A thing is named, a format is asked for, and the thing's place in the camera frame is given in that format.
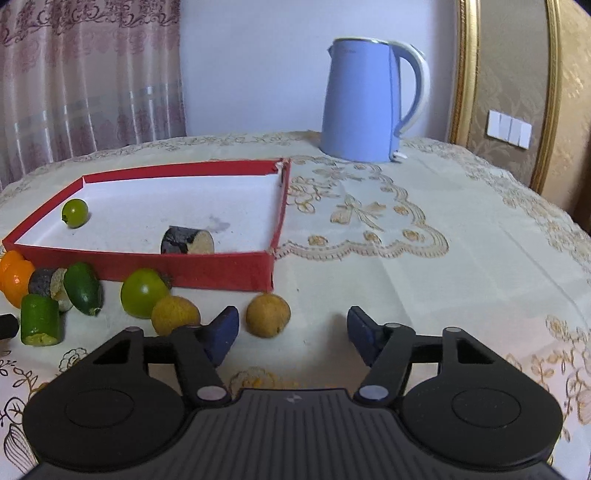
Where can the green cucumber end piece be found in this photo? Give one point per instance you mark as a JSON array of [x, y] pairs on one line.
[[83, 288]]

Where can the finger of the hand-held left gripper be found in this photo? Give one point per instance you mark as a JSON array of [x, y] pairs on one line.
[[7, 326]]

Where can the red cardboard box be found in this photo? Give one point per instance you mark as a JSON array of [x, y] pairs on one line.
[[221, 272]]

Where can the white wall switch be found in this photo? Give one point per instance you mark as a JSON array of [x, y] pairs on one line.
[[509, 129]]

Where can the orange tangerine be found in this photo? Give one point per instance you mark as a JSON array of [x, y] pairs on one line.
[[14, 279]]

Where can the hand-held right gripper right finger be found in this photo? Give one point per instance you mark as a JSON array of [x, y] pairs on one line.
[[362, 332]]

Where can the dark sugarcane piece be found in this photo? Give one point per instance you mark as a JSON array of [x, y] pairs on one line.
[[187, 241], [42, 282]]

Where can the pink patterned curtain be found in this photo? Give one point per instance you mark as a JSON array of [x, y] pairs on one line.
[[87, 78]]

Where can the small green round fruit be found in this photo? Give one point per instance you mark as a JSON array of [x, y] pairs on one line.
[[75, 213]]

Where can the green tangerine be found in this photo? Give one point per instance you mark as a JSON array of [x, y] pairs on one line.
[[144, 293]]

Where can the gold framed wall panel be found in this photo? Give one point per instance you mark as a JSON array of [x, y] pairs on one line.
[[512, 60]]

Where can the brown longan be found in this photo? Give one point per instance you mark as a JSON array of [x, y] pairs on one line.
[[268, 315], [174, 314]]

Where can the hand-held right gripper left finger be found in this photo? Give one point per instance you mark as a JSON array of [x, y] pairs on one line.
[[218, 333]]

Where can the blue electric kettle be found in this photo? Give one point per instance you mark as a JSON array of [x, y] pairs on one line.
[[358, 106]]

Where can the green cucumber cut piece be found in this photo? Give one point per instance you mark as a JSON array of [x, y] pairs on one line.
[[39, 318]]

